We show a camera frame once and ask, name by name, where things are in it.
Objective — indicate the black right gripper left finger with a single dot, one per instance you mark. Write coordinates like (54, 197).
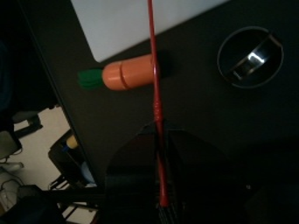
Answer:
(129, 175)

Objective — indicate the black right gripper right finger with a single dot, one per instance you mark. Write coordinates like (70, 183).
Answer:
(202, 180)

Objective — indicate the orange-red toy knife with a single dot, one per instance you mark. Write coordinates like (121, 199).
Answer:
(157, 102)

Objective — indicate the white cutting board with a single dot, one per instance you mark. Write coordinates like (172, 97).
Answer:
(125, 23)

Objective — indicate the black storage cart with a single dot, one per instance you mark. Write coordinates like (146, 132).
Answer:
(69, 166)

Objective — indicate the beige cylinder bottle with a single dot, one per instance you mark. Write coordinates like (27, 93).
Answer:
(73, 142)

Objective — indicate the black office chair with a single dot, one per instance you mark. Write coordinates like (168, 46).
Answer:
(26, 122)

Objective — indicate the orange toy carrot green top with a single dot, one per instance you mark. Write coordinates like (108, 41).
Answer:
(133, 73)

